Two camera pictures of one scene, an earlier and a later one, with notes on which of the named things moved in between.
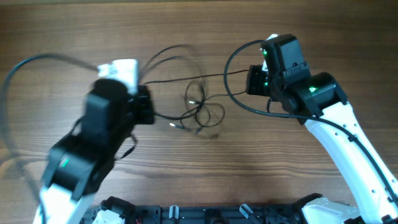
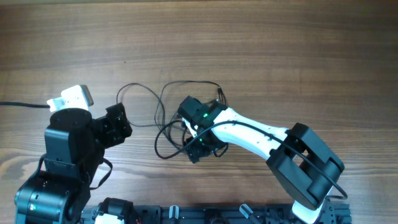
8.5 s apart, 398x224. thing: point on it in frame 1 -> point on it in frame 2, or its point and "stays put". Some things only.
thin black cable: x=196 y=108 -> x=185 y=81
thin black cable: x=195 y=77 -> x=163 y=126
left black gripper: x=144 y=100 -> x=114 y=124
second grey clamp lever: x=243 y=211 stays put
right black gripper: x=255 y=80 -> x=193 y=152
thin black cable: x=176 y=46 -> x=169 y=133
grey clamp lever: x=176 y=211 stays put
